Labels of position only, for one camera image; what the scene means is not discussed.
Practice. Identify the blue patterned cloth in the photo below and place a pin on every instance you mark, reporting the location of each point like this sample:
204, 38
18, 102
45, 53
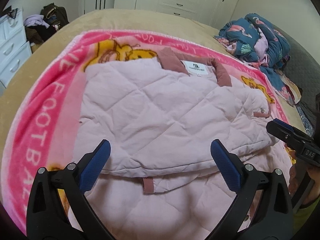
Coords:
306, 120

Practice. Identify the pink quilted jacket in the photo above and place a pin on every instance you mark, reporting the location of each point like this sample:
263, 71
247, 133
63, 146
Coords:
162, 120

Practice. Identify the pink printed blanket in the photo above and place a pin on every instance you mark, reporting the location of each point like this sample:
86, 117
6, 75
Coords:
37, 120

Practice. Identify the floral printed cloth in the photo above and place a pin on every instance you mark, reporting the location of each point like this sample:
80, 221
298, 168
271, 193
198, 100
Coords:
290, 92

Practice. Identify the dark clothes pile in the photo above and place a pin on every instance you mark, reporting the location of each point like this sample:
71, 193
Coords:
40, 33

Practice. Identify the white plastic drawer unit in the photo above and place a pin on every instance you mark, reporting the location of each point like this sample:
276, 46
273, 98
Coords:
11, 50

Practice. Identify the person's right forearm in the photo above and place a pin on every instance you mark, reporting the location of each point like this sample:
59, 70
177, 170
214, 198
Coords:
308, 220

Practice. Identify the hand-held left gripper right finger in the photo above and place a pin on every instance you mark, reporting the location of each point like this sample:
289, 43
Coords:
226, 166

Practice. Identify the bed with tan sheet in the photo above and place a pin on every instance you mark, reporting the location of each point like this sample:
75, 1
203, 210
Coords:
150, 20

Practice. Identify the blue flamingo print quilt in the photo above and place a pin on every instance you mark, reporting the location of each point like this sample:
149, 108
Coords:
255, 37

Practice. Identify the purple clothes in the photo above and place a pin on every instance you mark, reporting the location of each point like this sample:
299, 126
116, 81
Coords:
35, 20

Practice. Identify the dark backpack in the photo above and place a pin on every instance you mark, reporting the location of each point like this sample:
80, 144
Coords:
53, 12

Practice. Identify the grey padded headboard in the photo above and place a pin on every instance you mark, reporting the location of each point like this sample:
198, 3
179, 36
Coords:
307, 75

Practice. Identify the person's right hand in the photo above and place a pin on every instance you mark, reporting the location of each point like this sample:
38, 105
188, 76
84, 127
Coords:
293, 180

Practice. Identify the black clothes hanger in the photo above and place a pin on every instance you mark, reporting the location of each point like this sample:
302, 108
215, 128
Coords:
11, 12

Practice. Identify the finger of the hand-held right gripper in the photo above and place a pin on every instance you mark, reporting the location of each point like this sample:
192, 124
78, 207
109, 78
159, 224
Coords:
281, 135
291, 128

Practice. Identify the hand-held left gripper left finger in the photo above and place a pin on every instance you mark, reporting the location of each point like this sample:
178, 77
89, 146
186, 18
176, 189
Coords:
96, 163

